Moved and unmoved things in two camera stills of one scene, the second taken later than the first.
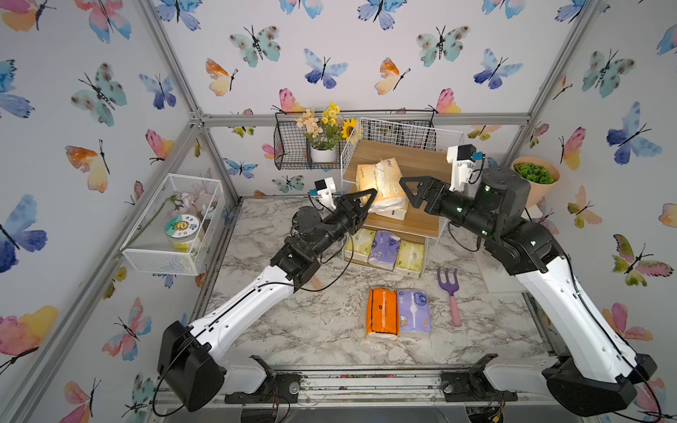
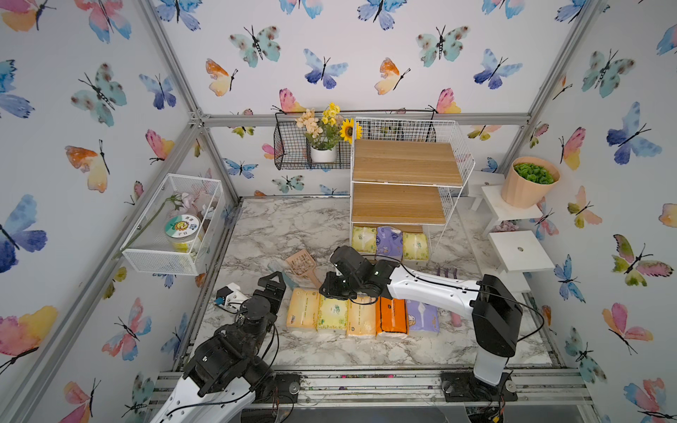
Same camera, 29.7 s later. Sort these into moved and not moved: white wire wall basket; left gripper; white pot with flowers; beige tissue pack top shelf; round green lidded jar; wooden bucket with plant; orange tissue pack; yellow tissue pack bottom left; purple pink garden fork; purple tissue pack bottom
Moved: orange tissue pack; left gripper; beige tissue pack top shelf
Not moved: round green lidded jar; purple pink garden fork; purple tissue pack bottom; white wire wall basket; wooden bucket with plant; white pot with flowers; yellow tissue pack bottom left
